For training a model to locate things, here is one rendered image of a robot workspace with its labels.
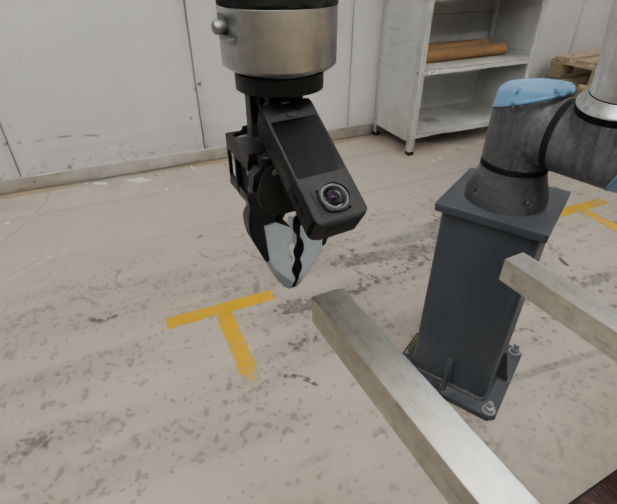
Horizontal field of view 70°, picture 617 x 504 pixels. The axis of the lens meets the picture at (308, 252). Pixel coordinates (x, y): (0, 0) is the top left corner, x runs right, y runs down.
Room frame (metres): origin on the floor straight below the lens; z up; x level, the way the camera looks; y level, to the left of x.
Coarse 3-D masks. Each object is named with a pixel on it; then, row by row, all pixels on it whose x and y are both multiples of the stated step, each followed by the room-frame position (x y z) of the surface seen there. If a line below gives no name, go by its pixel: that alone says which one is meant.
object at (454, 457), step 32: (320, 320) 0.28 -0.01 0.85; (352, 320) 0.26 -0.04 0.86; (352, 352) 0.23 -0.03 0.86; (384, 352) 0.23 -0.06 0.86; (384, 384) 0.20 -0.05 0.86; (416, 384) 0.20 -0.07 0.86; (384, 416) 0.19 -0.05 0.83; (416, 416) 0.17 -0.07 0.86; (448, 416) 0.17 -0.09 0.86; (416, 448) 0.16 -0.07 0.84; (448, 448) 0.15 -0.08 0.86; (480, 448) 0.15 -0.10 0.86; (448, 480) 0.14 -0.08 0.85; (480, 480) 0.13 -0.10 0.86; (512, 480) 0.13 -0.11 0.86
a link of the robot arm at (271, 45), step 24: (216, 24) 0.35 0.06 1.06; (240, 24) 0.34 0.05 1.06; (264, 24) 0.33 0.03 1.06; (288, 24) 0.33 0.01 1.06; (312, 24) 0.34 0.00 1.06; (336, 24) 0.36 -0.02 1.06; (240, 48) 0.34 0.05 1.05; (264, 48) 0.33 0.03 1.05; (288, 48) 0.33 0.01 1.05; (312, 48) 0.34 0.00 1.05; (336, 48) 0.37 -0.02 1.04; (240, 72) 0.34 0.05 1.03; (264, 72) 0.33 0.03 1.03; (288, 72) 0.33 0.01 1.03; (312, 72) 0.34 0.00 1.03
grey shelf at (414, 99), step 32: (384, 0) 3.09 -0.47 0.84; (416, 0) 2.80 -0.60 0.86; (448, 0) 2.75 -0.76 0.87; (480, 0) 3.40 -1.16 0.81; (512, 0) 3.32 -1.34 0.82; (544, 0) 3.09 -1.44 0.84; (384, 32) 3.06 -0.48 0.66; (416, 32) 2.77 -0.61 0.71; (448, 32) 3.31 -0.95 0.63; (480, 32) 3.42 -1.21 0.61; (512, 32) 3.26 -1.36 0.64; (384, 64) 3.03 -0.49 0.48; (416, 64) 2.73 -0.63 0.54; (448, 64) 2.87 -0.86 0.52; (480, 64) 2.88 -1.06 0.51; (512, 64) 2.99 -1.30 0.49; (384, 96) 3.00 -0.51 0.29; (416, 96) 2.70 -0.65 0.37; (448, 96) 3.35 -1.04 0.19; (480, 96) 3.41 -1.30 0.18; (384, 128) 2.97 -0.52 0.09; (416, 128) 2.71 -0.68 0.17; (448, 128) 2.82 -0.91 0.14
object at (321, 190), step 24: (264, 120) 0.34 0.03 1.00; (288, 120) 0.34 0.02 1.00; (312, 120) 0.34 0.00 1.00; (264, 144) 0.34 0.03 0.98; (288, 144) 0.32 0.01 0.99; (312, 144) 0.32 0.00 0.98; (288, 168) 0.30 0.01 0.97; (312, 168) 0.31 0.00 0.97; (336, 168) 0.31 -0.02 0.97; (288, 192) 0.30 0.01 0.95; (312, 192) 0.29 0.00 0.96; (336, 192) 0.28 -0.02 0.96; (312, 216) 0.27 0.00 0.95; (336, 216) 0.27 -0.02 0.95; (360, 216) 0.28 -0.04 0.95
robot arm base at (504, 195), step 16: (480, 160) 0.99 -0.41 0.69; (480, 176) 0.96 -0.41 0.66; (496, 176) 0.92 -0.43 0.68; (512, 176) 0.90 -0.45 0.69; (528, 176) 0.90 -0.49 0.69; (544, 176) 0.91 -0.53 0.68; (464, 192) 0.99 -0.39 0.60; (480, 192) 0.93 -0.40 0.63; (496, 192) 0.91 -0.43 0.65; (512, 192) 0.89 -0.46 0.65; (528, 192) 0.90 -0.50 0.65; (544, 192) 0.91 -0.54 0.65; (496, 208) 0.89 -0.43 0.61; (512, 208) 0.88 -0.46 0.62; (528, 208) 0.88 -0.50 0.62; (544, 208) 0.90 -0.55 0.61
